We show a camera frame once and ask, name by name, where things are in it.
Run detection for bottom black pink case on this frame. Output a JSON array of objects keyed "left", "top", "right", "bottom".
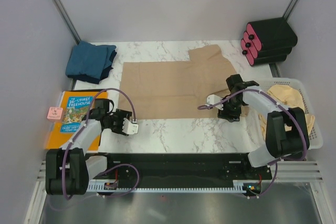
[{"left": 242, "top": 50, "right": 288, "bottom": 66}]

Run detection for white plastic basket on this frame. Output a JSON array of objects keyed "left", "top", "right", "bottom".
[{"left": 257, "top": 78, "right": 323, "bottom": 150}]

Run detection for pale yellow t-shirt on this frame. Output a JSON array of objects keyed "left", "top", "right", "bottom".
[{"left": 258, "top": 84, "right": 315, "bottom": 141}]

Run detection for tan beige t-shirt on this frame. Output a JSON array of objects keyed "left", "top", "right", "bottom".
[{"left": 118, "top": 45, "right": 236, "bottom": 120}]

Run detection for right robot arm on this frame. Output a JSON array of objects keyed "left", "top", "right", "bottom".
[{"left": 217, "top": 74, "right": 310, "bottom": 179}]

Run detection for aluminium front rails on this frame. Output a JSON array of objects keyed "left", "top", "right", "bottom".
[{"left": 36, "top": 160, "right": 323, "bottom": 182}]

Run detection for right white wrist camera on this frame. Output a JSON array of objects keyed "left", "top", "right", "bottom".
[{"left": 206, "top": 94, "right": 223, "bottom": 109}]

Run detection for middle black pink case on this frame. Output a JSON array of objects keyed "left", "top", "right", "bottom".
[{"left": 241, "top": 31, "right": 292, "bottom": 60}]

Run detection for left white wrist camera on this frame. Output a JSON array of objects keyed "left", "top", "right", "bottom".
[{"left": 122, "top": 118, "right": 139, "bottom": 135}]

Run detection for orange treehouse book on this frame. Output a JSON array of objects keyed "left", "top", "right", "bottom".
[{"left": 46, "top": 90, "right": 99, "bottom": 150}]

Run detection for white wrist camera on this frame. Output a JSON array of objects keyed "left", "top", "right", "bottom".
[
  {"left": 206, "top": 94, "right": 223, "bottom": 109},
  {"left": 122, "top": 118, "right": 139, "bottom": 135}
]

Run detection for top black pink case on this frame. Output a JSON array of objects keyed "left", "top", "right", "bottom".
[{"left": 246, "top": 17, "right": 298, "bottom": 51}]

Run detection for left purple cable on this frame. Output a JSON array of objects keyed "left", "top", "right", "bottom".
[{"left": 48, "top": 88, "right": 140, "bottom": 212}]

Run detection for small pink cube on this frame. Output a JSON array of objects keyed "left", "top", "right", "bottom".
[{"left": 47, "top": 107, "right": 63, "bottom": 121}]

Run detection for left aluminium frame post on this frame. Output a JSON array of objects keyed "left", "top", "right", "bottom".
[{"left": 52, "top": 0, "right": 81, "bottom": 45}]

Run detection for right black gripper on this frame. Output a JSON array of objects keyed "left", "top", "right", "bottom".
[{"left": 217, "top": 96, "right": 244, "bottom": 123}]

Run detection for folded light blue t-shirt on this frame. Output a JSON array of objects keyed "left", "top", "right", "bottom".
[{"left": 65, "top": 41, "right": 117, "bottom": 78}]

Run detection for black pink case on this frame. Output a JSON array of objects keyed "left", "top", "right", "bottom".
[
  {"left": 242, "top": 50, "right": 288, "bottom": 66},
  {"left": 241, "top": 31, "right": 292, "bottom": 60},
  {"left": 246, "top": 17, "right": 298, "bottom": 51}
]

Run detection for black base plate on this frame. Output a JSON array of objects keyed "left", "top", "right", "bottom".
[{"left": 96, "top": 153, "right": 272, "bottom": 190}]

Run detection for white slotted cable duct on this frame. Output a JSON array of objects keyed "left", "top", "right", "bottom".
[{"left": 86, "top": 179, "right": 262, "bottom": 194}]

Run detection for folded dark navy t-shirt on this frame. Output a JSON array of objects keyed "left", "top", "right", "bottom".
[{"left": 68, "top": 50, "right": 117, "bottom": 84}]

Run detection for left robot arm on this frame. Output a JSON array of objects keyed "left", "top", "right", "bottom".
[{"left": 45, "top": 99, "right": 137, "bottom": 198}]

